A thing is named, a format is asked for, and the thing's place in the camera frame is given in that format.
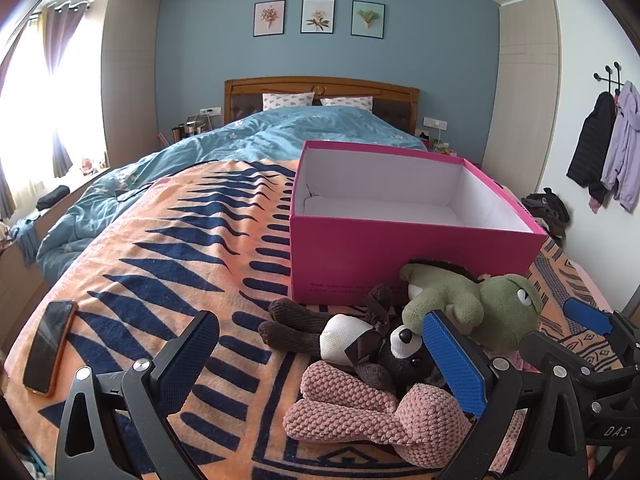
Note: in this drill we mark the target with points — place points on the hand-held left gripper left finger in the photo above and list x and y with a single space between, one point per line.
196 342

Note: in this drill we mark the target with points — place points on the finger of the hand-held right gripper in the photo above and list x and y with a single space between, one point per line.
537 347
590 316

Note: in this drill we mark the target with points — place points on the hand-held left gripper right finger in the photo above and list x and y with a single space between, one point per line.
455 365

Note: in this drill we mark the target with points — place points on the green plush toy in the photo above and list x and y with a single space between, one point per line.
500 310

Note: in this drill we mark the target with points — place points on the brown plush toy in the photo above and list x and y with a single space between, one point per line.
300 330

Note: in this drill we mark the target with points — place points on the pink knitted plush toy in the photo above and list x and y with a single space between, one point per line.
350 410

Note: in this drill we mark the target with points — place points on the pink cardboard box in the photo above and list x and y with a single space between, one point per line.
350 250

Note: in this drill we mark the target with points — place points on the orange patterned blanket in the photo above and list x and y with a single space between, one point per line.
200 240

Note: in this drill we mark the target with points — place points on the pile of dark clothes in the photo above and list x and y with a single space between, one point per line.
547 210

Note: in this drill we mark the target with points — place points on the smartphone with orange case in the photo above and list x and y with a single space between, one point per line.
47 345

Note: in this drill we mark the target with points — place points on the lilac jacket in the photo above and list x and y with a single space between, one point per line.
625 150

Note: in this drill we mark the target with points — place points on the black jacket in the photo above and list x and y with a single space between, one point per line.
592 145

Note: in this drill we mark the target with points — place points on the dark folded cloth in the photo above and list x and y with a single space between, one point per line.
52 197

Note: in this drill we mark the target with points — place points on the small pink ornaments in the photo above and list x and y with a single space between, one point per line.
92 166

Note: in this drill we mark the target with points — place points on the cluster of toiletry bottles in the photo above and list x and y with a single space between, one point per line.
192 129

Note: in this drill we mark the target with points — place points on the blue floral duvet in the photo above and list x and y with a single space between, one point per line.
250 135

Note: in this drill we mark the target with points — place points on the wooden nightstand with clutter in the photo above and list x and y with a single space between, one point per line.
437 144

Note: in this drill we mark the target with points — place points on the beige wardrobe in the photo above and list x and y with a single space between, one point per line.
130 80
520 85

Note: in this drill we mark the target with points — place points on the purple curtain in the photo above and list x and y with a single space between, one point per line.
5 190
60 50

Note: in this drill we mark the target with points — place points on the white patterned pillow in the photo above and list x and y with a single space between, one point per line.
347 104
287 101

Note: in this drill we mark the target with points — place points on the wooden headboard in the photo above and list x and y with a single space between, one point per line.
350 87

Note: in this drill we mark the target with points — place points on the framed pink flower picture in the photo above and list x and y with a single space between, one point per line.
269 18

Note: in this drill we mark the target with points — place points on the framed white flower picture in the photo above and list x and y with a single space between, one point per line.
318 16

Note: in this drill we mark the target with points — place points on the framed green plant picture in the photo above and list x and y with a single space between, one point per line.
368 19

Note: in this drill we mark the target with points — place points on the white wall socket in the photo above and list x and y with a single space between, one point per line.
435 122
210 110

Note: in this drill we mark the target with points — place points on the black wall coat hooks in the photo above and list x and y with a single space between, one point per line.
614 76

